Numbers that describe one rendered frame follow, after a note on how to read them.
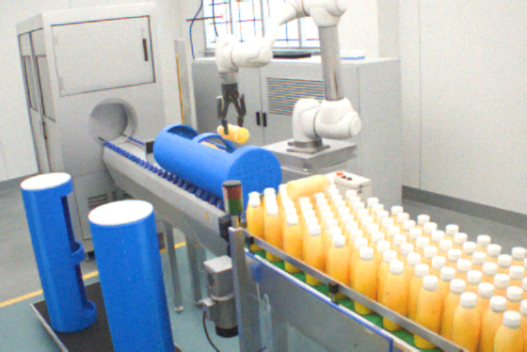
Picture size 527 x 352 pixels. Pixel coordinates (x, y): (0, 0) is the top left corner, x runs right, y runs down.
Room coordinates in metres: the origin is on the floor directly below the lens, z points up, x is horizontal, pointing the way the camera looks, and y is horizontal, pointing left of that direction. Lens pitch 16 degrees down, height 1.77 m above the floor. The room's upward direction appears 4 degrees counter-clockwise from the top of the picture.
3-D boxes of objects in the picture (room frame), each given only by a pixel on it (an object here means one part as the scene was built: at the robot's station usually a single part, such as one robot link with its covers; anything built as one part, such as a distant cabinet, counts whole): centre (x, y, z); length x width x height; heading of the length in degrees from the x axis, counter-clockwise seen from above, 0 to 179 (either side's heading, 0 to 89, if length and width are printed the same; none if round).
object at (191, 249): (3.14, 0.43, 0.31); 0.06 x 0.06 x 0.63; 30
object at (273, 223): (1.85, -0.06, 0.99); 0.07 x 0.07 x 0.19
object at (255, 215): (1.96, 0.00, 0.99); 0.07 x 0.07 x 0.19
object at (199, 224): (3.10, 0.49, 0.79); 2.17 x 0.29 x 0.34; 30
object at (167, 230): (3.07, 0.55, 0.31); 0.06 x 0.06 x 0.63; 30
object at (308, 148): (2.83, -0.29, 1.10); 0.22 x 0.18 x 0.06; 49
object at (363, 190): (2.17, -0.40, 1.05); 0.20 x 0.10 x 0.10; 30
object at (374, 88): (4.67, -0.31, 0.72); 2.15 x 0.54 x 1.45; 37
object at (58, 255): (2.73, 1.14, 0.59); 0.28 x 0.28 x 0.88
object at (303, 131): (2.81, -0.32, 1.24); 0.18 x 0.16 x 0.22; 45
